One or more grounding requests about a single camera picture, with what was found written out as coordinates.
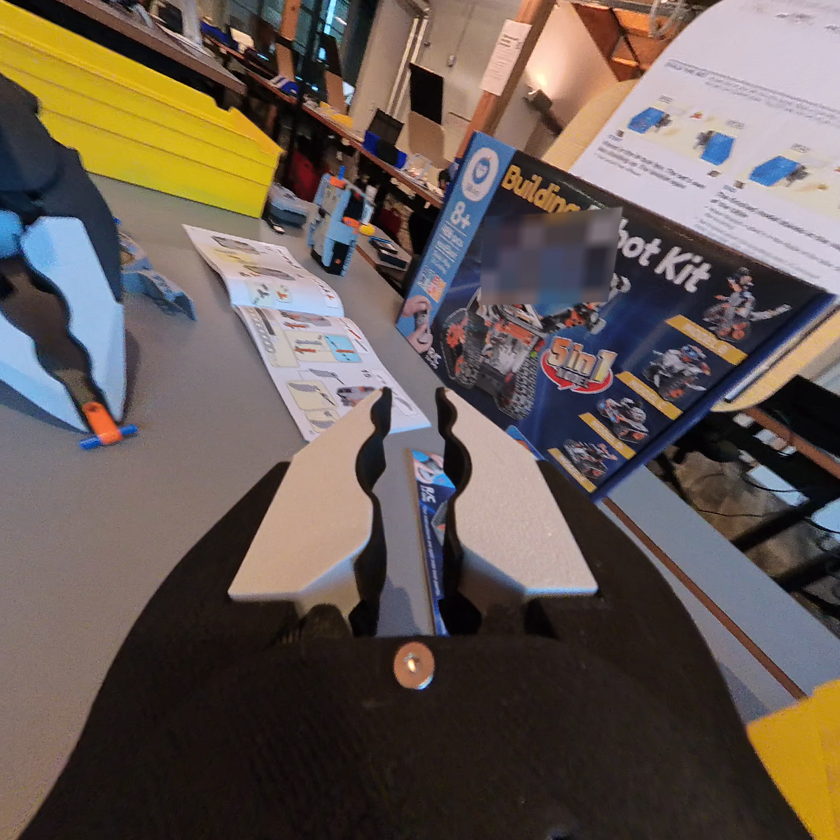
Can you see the blue booklet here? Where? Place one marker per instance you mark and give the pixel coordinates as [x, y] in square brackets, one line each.
[433, 499]

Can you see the grey toy parts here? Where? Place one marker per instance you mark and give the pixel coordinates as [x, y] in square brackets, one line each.
[157, 282]

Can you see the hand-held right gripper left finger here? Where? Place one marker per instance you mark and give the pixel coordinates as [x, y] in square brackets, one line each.
[302, 525]

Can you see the open white instruction booklet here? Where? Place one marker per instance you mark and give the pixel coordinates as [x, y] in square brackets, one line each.
[295, 315]

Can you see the long background workbench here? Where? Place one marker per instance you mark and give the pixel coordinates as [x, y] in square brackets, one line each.
[354, 131]

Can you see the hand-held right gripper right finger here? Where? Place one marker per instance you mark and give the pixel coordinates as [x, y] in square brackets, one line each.
[518, 525]

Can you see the wooden post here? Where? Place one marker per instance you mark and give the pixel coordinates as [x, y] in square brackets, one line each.
[505, 118]

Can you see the blue robot kit box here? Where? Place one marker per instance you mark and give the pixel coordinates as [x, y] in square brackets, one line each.
[656, 315]

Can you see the orange toy connector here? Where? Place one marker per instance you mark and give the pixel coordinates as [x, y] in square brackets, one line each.
[98, 420]

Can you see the black display panel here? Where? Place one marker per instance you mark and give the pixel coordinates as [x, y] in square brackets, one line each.
[426, 92]

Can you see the printed instruction sheet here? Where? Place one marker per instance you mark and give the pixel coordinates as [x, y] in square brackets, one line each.
[722, 164]

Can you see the toy robot model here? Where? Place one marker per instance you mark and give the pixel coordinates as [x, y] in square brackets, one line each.
[338, 223]

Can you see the paper notice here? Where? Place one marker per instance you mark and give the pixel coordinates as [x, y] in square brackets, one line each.
[505, 56]

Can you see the small grey case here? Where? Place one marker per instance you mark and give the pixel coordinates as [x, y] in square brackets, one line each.
[289, 207]

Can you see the grey desk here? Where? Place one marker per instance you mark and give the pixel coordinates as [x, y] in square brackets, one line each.
[164, 525]

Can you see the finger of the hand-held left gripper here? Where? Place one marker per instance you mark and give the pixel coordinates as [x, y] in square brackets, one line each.
[98, 295]
[26, 374]

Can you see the yellow plastic bin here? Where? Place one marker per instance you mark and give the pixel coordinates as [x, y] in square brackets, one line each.
[131, 118]
[800, 754]

